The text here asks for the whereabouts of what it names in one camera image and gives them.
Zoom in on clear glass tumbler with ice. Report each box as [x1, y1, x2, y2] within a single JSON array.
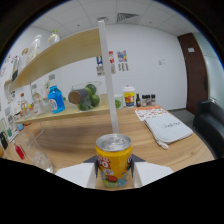
[[13, 129, 54, 174]]

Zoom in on yellow cup white lid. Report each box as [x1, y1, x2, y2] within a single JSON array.
[[122, 85, 136, 108]]

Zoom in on blue liquid bottle silver cap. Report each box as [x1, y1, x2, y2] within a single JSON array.
[[47, 73, 66, 115]]

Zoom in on orange white paper sheet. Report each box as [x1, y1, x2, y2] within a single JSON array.
[[134, 105, 171, 122]]

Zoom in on white mug green print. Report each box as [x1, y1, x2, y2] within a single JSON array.
[[113, 93, 124, 110]]

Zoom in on yellow drink can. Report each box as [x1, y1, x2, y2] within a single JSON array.
[[95, 133, 133, 189]]

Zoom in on multicolour wall poster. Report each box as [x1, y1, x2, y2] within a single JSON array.
[[117, 50, 129, 72]]

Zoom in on tall glass jar cork lid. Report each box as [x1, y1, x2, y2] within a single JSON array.
[[19, 47, 30, 68]]

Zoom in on dark sauce bottle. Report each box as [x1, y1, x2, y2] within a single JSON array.
[[135, 93, 142, 108]]

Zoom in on black silver foil bag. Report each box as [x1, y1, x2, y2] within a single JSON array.
[[11, 54, 22, 83]]

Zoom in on blue wall poster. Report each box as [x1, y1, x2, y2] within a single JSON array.
[[96, 55, 105, 77]]

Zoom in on black kettle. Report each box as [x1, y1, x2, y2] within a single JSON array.
[[0, 131, 9, 150]]

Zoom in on ceiling air vent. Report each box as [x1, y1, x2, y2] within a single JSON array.
[[116, 12, 141, 25]]

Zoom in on black armchair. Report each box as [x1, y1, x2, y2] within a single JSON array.
[[193, 99, 224, 159]]

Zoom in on lime jar with cork lid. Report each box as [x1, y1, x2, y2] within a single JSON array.
[[67, 80, 103, 112]]

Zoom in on white frame wooden shelf rack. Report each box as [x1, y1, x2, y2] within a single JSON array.
[[8, 19, 120, 135]]

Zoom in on clear bottle red label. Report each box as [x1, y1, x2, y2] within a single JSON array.
[[30, 83, 45, 117]]

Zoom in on red wall poster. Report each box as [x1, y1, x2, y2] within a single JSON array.
[[108, 50, 117, 75]]

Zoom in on brown door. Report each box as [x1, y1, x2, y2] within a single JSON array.
[[177, 32, 210, 115]]

